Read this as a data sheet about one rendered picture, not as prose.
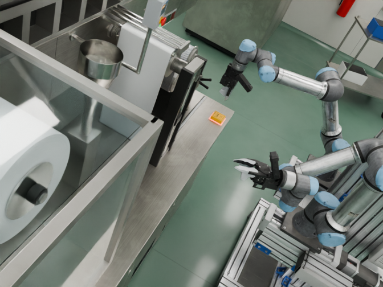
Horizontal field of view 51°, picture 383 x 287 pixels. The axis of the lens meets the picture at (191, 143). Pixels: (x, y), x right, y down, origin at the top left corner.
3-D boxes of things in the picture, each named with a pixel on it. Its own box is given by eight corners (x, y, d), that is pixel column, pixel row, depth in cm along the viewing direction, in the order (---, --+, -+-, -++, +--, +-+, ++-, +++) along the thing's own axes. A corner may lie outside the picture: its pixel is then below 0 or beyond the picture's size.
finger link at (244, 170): (232, 181, 156) (253, 183, 159) (237, 169, 152) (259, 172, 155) (229, 175, 158) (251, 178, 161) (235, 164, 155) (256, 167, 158)
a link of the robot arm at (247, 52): (259, 48, 198) (243, 43, 196) (249, 66, 205) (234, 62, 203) (257, 41, 204) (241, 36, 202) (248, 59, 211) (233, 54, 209)
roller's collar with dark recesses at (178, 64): (179, 78, 174) (184, 66, 170) (168, 72, 175) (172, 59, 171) (186, 72, 179) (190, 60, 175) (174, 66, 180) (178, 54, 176)
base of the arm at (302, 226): (321, 224, 209) (331, 212, 203) (316, 243, 198) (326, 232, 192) (296, 208, 211) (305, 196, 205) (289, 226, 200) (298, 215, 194)
